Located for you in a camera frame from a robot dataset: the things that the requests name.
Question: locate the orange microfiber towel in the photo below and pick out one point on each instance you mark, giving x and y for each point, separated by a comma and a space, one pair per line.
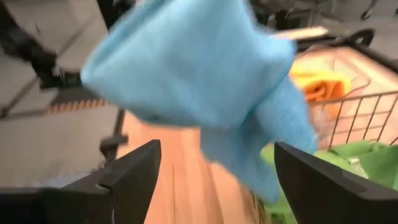
323, 87

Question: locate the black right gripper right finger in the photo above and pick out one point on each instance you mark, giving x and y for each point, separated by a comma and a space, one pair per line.
326, 193

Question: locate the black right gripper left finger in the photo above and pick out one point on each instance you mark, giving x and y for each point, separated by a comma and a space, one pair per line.
124, 186

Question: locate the blue microfiber towel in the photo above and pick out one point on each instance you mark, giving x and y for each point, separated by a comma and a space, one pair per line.
192, 68

